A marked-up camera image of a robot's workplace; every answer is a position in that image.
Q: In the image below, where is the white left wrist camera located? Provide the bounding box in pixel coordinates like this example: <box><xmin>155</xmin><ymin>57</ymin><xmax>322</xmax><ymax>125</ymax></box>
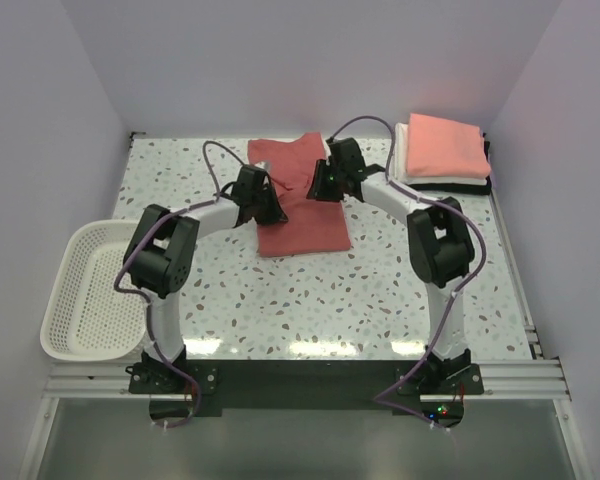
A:
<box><xmin>257</xmin><ymin>161</ymin><xmax>273</xmax><ymax>172</ymax></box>

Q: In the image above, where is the folded black t-shirt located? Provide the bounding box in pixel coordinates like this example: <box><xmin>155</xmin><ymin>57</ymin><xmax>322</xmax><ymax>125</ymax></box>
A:
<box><xmin>409</xmin><ymin>130</ymin><xmax>496</xmax><ymax>197</ymax></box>

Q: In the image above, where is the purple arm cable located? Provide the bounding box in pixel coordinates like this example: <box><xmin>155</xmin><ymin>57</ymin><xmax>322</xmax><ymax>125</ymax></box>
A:
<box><xmin>113</xmin><ymin>140</ymin><xmax>251</xmax><ymax>429</ymax></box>
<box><xmin>328</xmin><ymin>115</ymin><xmax>489</xmax><ymax>416</ymax></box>

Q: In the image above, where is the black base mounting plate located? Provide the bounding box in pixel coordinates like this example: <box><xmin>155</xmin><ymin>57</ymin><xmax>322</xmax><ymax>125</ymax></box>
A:
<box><xmin>125</xmin><ymin>356</ymin><xmax>485</xmax><ymax>421</ymax></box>

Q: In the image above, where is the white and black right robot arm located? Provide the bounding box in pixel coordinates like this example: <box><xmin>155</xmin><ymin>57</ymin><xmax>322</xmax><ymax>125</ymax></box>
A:
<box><xmin>307</xmin><ymin>138</ymin><xmax>475</xmax><ymax>377</ymax></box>

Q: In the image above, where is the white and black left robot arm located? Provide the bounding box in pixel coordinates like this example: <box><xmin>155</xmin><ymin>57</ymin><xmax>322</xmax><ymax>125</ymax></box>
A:
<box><xmin>114</xmin><ymin>162</ymin><xmax>288</xmax><ymax>376</ymax></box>

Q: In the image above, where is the folded salmon pink t-shirt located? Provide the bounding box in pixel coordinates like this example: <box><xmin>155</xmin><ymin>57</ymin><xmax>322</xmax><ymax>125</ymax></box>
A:
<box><xmin>405</xmin><ymin>113</ymin><xmax>491</xmax><ymax>180</ymax></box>

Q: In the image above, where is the red t-shirt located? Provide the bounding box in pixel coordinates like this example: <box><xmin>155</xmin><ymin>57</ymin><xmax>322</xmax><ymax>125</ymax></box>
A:
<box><xmin>247</xmin><ymin>132</ymin><xmax>351</xmax><ymax>258</ymax></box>

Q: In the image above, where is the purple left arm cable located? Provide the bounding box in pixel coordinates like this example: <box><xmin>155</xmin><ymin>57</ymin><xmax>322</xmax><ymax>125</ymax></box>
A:
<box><xmin>113</xmin><ymin>140</ymin><xmax>251</xmax><ymax>429</ymax></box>

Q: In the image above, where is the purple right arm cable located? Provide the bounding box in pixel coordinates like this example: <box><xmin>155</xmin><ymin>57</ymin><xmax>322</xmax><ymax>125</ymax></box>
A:
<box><xmin>328</xmin><ymin>115</ymin><xmax>489</xmax><ymax>416</ymax></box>

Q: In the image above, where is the white perforated plastic basket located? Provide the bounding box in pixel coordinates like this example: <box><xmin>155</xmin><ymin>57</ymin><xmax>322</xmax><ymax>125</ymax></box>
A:
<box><xmin>40</xmin><ymin>220</ymin><xmax>145</xmax><ymax>362</ymax></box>

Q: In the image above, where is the folded white t-shirt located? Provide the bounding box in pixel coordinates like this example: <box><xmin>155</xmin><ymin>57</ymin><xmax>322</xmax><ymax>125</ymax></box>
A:
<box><xmin>391</xmin><ymin>123</ymin><xmax>489</xmax><ymax>187</ymax></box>

